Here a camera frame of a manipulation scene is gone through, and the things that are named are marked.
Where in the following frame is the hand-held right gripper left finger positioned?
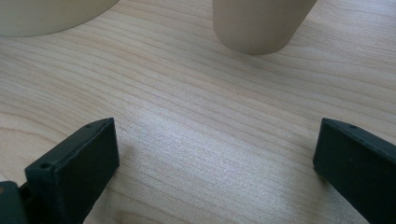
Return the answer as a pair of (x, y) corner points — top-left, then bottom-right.
(24, 117), (120, 224)

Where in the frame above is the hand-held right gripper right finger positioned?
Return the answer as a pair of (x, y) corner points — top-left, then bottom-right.
(312, 117), (396, 224)

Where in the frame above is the beige strainer container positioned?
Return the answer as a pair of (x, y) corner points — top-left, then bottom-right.
(0, 0), (120, 38)

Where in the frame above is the beige cup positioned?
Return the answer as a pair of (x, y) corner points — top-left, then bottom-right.
(212, 0), (318, 56)

